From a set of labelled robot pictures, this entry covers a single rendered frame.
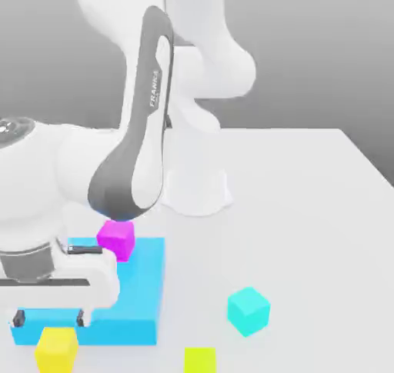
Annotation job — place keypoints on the small cyan cube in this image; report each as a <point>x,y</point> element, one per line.
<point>247,313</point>

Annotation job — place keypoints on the small magenta cube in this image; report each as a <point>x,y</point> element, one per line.
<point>118,240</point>

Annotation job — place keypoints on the large blue box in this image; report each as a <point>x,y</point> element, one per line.
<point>138,302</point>

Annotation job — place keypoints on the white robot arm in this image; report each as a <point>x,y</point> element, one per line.
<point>147,163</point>

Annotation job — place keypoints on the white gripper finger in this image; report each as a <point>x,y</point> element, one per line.
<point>18,319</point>
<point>87,317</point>

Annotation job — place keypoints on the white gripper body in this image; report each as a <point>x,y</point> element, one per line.
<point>101,283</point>

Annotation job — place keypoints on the small lime cube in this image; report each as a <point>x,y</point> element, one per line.
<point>200,360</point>

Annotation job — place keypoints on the small yellow cube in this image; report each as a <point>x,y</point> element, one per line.
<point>55,351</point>

